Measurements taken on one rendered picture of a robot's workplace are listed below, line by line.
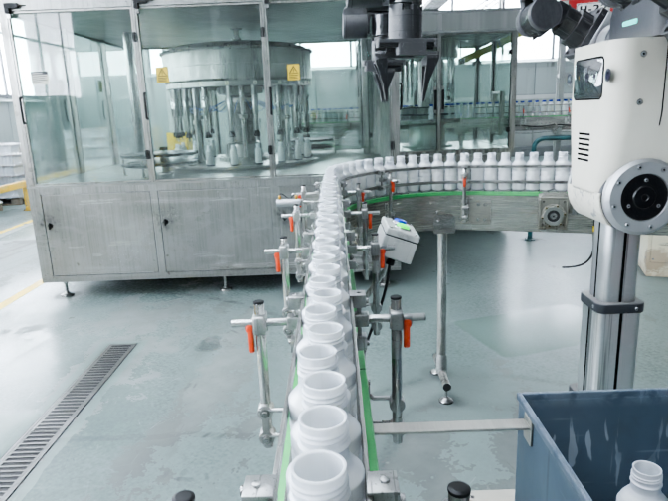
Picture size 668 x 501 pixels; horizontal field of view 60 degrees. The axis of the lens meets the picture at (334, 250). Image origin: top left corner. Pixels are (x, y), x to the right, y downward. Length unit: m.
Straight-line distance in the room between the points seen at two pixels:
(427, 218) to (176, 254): 2.45
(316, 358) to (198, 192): 3.95
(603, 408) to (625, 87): 0.62
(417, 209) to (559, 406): 1.80
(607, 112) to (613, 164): 0.11
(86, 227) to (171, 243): 0.65
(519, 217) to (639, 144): 1.44
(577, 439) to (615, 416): 0.07
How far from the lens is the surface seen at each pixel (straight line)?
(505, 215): 2.71
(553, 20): 1.55
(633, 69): 1.30
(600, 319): 1.45
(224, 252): 4.54
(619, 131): 1.30
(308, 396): 0.49
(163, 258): 4.66
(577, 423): 1.01
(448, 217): 2.71
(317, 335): 0.59
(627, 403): 1.03
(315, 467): 0.41
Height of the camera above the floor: 1.39
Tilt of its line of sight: 14 degrees down
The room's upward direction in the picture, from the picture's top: 2 degrees counter-clockwise
